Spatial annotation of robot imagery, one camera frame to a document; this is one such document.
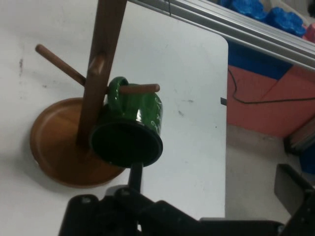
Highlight blue floor mat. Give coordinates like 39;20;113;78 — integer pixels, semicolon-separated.
227;43;294;80

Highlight green mug with white script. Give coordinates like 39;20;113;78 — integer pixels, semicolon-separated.
89;76;163;168

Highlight bright blue plastic bag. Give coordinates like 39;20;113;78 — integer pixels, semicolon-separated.
266;6;307;38
219;0;268;22

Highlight brown wooden mug tree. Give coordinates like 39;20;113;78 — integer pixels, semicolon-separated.
30;0;161;189

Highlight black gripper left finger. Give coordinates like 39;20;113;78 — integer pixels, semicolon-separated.
60;162;200;236

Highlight grey table leg with foot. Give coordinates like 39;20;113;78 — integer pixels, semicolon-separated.
283;127;315;155

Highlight aluminium side rail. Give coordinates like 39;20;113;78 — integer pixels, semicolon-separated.
127;0;315;71

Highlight orange red floor mat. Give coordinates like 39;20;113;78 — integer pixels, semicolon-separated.
225;64;315;139

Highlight thin black floor cable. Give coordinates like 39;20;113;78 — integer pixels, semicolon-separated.
227;67;315;104

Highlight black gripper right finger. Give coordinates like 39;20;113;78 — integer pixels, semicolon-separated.
274;163;315;236

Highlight pink plastic bag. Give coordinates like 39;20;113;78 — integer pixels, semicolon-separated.
302;23;315;48

